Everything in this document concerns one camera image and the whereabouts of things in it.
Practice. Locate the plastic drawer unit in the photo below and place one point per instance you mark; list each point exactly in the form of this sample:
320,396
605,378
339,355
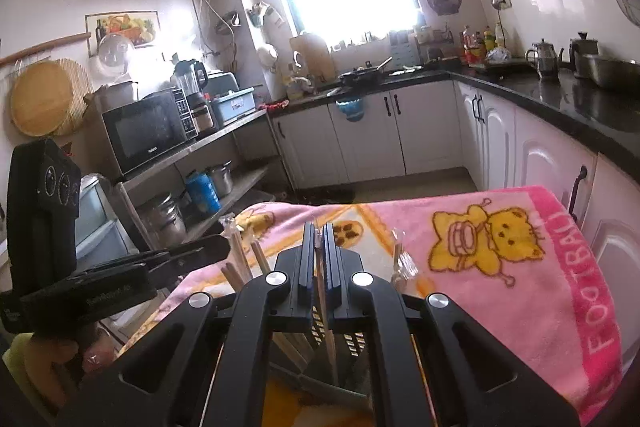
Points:
100,222

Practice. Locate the large steel pot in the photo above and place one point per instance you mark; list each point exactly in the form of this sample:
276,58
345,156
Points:
162,222

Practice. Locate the round wooden cutting board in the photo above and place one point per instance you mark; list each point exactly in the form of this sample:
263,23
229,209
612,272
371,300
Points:
41,99

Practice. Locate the white base cabinets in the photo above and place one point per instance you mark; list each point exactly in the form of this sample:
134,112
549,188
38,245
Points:
435,132

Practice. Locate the pink printed blanket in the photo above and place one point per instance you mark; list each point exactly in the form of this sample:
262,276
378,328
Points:
500,307

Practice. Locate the fruit wall poster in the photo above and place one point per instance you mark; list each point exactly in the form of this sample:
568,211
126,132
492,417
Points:
122,32

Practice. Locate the black plastic utensil basket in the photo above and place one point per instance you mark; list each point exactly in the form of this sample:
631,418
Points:
352,357

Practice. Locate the group of sauce bottles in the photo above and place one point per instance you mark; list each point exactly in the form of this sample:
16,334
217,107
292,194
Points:
482,44

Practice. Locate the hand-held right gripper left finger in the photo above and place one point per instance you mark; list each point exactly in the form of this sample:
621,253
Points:
310,267

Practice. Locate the black microwave oven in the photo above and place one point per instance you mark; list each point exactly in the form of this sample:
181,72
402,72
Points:
145,137

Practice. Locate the steel kettle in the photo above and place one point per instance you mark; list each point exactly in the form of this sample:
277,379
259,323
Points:
545,59

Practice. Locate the round bamboo mat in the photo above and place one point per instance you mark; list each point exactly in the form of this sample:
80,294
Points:
82,97

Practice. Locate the person's left hand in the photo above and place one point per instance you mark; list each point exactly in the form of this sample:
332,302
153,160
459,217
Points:
50,359

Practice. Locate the black frying pan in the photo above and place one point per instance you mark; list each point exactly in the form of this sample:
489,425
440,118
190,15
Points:
360,74

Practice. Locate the blue hanging oven mitt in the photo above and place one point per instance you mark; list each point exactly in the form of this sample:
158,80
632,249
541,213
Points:
351,109

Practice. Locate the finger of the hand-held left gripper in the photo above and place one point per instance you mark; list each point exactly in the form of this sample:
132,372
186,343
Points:
190,249
172,276

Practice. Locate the blender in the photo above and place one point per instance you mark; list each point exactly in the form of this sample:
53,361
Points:
192,92

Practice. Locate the small steel pot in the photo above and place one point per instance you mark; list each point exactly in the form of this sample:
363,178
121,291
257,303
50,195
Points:
221,179

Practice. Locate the blue canister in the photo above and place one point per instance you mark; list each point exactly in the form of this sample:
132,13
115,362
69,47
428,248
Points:
204,192

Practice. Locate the metal shelf rack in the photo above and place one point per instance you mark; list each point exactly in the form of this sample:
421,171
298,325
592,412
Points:
220,142

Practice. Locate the pale blue storage box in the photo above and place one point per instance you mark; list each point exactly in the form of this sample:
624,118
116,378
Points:
232,107

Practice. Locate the steel basin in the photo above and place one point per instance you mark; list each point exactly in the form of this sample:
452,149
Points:
610,72

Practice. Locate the beige cutting board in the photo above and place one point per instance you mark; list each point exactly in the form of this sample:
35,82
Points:
312,54

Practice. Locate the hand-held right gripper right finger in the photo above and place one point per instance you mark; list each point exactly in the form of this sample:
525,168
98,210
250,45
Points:
331,267

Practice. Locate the wooden rolling pin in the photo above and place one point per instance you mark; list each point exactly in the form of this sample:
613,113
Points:
45,47

